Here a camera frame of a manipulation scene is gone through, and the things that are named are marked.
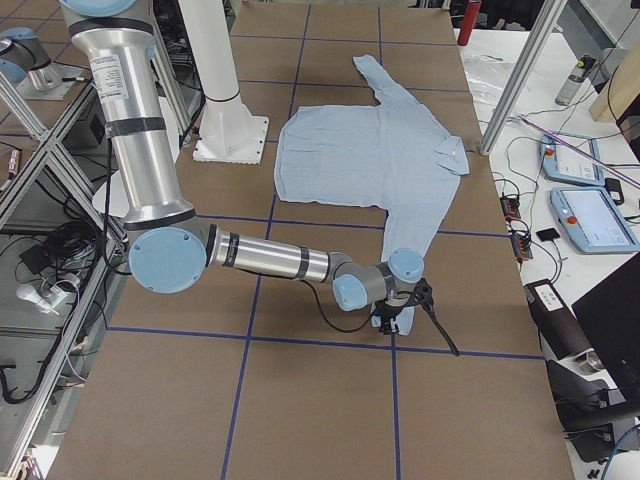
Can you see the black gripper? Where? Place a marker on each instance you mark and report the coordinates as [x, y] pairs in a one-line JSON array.
[[387, 314]]

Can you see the light blue button-up shirt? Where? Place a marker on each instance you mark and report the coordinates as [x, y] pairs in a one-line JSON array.
[[395, 156]]

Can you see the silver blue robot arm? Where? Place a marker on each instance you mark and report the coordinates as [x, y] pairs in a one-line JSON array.
[[30, 69], [169, 246]]

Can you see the orange circuit board lower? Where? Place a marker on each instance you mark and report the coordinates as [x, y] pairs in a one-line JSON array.
[[521, 245]]

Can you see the orange circuit board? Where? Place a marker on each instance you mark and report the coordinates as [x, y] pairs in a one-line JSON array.
[[521, 245], [510, 207]]

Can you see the orange circuit board upper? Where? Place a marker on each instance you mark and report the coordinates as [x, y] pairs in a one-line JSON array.
[[510, 207]]

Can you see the black cylindrical device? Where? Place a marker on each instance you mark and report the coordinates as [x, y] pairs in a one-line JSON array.
[[559, 327]]

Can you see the small black square pad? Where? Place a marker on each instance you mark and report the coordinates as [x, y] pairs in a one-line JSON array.
[[548, 235]]

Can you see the black monitor on stand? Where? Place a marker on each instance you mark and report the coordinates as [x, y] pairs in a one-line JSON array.
[[608, 314]]

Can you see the lower teach pendant tablet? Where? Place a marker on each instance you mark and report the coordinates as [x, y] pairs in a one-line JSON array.
[[592, 221]]

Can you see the teach pendant tablet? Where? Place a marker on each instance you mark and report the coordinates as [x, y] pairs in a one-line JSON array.
[[592, 221], [562, 164]]

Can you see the upper teach pendant tablet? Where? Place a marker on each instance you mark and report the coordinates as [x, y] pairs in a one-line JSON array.
[[562, 164]]

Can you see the purple rod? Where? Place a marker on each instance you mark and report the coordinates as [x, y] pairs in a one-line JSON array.
[[623, 177]]

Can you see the clear bottle green cap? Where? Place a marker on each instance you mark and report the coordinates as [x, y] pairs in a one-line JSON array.
[[575, 79]]

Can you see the wooden board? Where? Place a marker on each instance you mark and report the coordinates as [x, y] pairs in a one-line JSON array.
[[620, 91]]

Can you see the red water bottle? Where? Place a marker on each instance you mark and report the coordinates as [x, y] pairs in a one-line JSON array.
[[469, 21]]

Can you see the white power strip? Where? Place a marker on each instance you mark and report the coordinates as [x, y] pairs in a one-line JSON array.
[[47, 300]]

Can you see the aluminium frame post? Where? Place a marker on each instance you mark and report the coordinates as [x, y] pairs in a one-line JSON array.
[[535, 42]]

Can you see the aluminium frame rail left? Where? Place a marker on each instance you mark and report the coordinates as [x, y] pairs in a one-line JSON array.
[[52, 162]]

